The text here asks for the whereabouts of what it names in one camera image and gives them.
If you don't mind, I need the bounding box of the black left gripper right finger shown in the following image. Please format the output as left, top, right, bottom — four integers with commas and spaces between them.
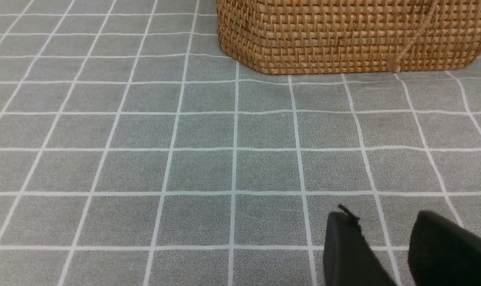
408, 211, 481, 286

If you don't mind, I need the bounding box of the woven rattan basket green lining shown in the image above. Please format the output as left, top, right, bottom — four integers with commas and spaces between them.
215, 0, 481, 75

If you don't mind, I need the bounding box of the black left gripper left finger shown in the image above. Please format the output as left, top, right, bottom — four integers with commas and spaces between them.
323, 205, 396, 286

